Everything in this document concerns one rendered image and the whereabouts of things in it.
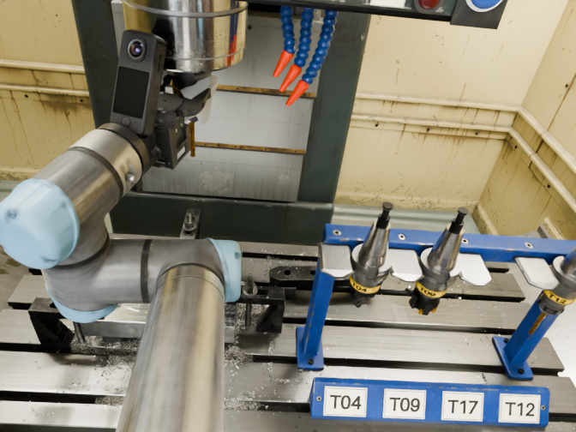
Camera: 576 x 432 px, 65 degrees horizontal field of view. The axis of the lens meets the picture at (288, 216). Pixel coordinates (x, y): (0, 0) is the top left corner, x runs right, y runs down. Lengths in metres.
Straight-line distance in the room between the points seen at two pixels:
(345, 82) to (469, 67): 0.59
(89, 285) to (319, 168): 0.90
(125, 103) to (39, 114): 1.28
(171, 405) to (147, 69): 0.36
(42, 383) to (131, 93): 0.61
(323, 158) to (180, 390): 1.02
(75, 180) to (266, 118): 0.77
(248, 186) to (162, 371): 0.99
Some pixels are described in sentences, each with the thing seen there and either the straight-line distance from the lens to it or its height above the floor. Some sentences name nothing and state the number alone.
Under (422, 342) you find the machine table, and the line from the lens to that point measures 1.06.
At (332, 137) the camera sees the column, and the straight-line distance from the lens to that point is 1.26.
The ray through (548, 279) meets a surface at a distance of 0.82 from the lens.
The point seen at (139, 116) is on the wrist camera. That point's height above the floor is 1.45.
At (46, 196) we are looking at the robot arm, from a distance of 0.46.
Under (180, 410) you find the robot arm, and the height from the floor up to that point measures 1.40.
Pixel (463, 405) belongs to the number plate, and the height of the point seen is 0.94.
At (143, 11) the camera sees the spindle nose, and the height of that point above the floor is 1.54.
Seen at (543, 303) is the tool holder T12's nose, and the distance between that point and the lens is 0.89.
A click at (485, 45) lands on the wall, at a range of 1.66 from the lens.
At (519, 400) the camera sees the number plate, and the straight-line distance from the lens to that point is 1.00.
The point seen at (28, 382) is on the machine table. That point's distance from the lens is 1.00.
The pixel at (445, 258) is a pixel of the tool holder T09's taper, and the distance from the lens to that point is 0.72.
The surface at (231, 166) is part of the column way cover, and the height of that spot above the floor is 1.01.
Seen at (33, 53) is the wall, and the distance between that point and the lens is 1.73.
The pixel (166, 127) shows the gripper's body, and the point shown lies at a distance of 0.59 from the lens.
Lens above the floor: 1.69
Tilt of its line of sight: 38 degrees down
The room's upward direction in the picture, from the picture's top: 7 degrees clockwise
